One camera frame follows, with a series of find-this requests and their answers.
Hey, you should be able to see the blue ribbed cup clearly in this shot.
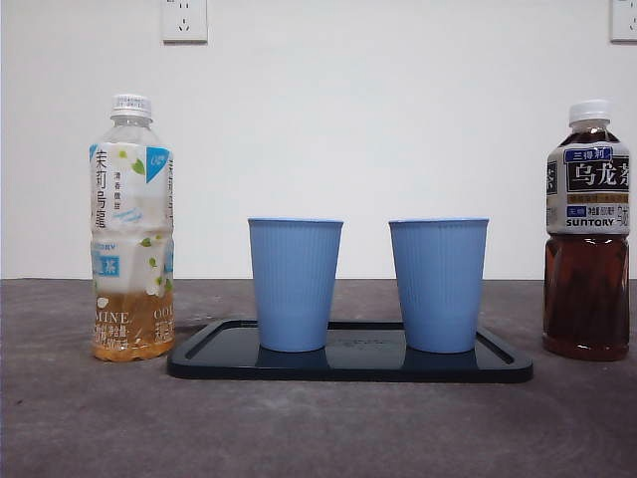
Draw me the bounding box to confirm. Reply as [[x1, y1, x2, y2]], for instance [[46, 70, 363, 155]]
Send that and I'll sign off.
[[387, 216, 491, 355], [247, 216, 345, 353]]

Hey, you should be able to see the oolong tea bottle dark label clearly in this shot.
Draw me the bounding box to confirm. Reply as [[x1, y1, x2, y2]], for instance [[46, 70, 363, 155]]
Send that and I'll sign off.
[[541, 99, 632, 362]]

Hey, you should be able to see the jasmine tea bottle white label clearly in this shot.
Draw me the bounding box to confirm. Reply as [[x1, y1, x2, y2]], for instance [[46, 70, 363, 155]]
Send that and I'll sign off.
[[88, 93, 176, 363]]

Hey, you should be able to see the white wall socket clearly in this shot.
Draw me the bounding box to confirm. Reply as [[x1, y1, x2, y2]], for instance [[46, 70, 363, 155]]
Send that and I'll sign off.
[[161, 0, 208, 44], [609, 0, 637, 43]]

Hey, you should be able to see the dark blue rectangular tray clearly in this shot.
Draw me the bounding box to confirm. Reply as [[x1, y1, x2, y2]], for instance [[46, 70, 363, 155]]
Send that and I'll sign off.
[[165, 319, 534, 383]]

